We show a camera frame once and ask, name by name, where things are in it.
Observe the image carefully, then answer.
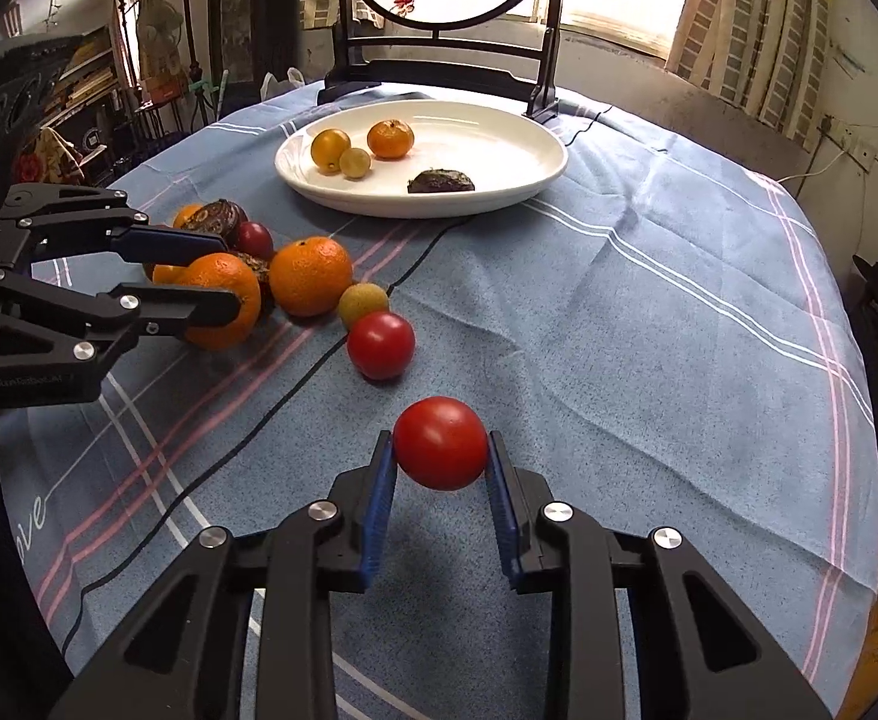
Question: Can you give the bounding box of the white plastic bag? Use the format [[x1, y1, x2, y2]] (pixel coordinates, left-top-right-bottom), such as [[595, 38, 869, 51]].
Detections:
[[259, 67, 306, 100]]

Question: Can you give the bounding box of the wooden shelf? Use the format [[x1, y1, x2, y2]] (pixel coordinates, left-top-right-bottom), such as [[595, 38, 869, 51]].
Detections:
[[38, 26, 136, 128]]

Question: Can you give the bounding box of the white round plate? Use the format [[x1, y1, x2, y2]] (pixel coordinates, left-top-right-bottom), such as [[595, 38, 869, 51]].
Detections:
[[274, 98, 568, 220]]

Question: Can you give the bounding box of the blue plaid tablecloth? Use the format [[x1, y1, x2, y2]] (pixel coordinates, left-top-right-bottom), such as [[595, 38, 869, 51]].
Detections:
[[0, 77, 878, 720]]

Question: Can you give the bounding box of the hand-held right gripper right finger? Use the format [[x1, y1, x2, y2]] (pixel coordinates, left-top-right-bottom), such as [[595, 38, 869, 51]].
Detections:
[[484, 431, 834, 720]]

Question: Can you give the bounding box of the small dark red tomato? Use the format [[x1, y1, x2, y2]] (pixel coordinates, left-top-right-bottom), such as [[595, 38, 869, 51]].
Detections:
[[236, 222, 274, 259]]

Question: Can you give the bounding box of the white cable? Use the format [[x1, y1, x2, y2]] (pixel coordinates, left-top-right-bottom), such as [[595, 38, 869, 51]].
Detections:
[[775, 146, 850, 185]]

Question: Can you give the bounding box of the dark wooden cabinet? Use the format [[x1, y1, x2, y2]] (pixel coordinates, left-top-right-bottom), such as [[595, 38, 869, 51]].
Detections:
[[210, 0, 260, 83]]

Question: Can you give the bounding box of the red floral cloth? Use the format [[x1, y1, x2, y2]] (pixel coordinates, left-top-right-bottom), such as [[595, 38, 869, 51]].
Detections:
[[15, 127, 84, 188]]

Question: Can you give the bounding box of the dark passion fruit half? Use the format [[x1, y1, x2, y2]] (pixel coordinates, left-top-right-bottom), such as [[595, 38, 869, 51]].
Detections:
[[407, 169, 477, 194]]

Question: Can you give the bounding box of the white wall outlet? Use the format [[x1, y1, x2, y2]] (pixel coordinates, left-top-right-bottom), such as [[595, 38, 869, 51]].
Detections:
[[821, 116, 878, 170]]

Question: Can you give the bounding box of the green-tipped tripod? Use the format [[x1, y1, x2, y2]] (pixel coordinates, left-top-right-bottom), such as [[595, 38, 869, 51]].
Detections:
[[188, 69, 230, 121]]

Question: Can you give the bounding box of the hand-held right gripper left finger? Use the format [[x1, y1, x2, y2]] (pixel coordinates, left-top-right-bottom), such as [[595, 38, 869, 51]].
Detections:
[[47, 431, 399, 720]]

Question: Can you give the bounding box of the standing fan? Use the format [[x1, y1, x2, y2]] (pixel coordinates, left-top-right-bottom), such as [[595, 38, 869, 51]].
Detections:
[[137, 0, 185, 53]]

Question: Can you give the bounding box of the large orange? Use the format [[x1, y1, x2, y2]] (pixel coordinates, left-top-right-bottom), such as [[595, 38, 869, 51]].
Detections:
[[176, 253, 262, 351], [269, 236, 354, 318]]

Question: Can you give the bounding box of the small yellow orange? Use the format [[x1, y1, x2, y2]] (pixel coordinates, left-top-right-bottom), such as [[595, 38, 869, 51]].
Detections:
[[311, 128, 352, 171]]

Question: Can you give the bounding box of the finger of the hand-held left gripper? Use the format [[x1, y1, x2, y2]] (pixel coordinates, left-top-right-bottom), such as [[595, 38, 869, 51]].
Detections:
[[0, 184, 230, 284], [0, 276, 250, 370]]

